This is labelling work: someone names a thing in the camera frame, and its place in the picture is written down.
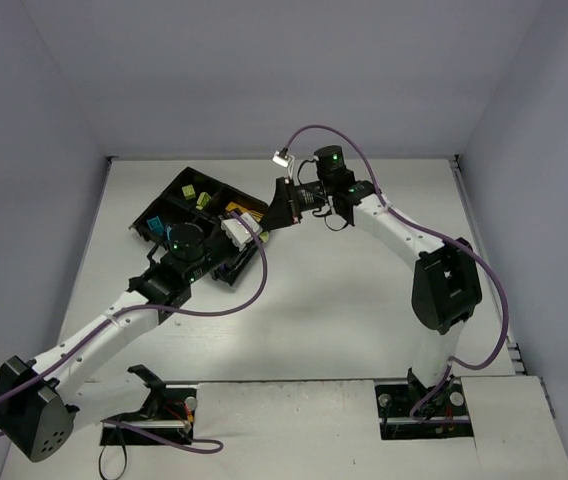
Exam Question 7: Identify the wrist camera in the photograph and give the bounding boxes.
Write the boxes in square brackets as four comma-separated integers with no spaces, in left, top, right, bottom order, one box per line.
[272,147,295,179]
[221,213,262,251]

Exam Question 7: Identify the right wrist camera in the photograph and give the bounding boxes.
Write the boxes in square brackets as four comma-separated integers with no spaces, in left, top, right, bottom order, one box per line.
[272,147,295,179]

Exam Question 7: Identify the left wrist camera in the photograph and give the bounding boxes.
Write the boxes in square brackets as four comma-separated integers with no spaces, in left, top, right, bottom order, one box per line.
[221,213,262,251]

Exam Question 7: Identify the teal lego in tray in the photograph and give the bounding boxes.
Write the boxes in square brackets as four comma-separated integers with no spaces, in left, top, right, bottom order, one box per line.
[146,216,165,236]

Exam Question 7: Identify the purple cable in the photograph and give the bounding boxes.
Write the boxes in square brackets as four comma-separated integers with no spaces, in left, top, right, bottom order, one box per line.
[0,209,271,454]
[286,124,510,424]

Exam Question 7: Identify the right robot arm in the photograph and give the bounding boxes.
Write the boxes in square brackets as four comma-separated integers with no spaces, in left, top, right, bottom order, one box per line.
[260,145,482,389]

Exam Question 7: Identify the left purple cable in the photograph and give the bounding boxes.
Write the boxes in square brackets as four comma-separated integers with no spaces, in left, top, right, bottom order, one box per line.
[0,209,271,454]

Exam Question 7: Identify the black compartment tray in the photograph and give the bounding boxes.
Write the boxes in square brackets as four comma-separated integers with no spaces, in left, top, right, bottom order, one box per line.
[130,166,270,289]

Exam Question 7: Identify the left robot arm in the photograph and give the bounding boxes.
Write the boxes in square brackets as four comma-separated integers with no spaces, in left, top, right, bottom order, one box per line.
[0,214,263,463]

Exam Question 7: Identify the lime lego block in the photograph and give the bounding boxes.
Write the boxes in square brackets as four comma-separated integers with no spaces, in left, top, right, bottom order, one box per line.
[196,192,212,210]

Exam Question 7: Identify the orange and lime lego stack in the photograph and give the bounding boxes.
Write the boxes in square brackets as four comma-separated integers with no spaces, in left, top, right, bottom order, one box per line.
[225,202,259,214]

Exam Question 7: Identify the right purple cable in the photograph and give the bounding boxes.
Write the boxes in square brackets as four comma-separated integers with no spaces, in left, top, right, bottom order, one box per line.
[286,124,510,424]

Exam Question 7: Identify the yellow-green lego in tray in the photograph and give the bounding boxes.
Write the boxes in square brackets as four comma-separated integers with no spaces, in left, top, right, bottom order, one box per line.
[182,185,196,200]

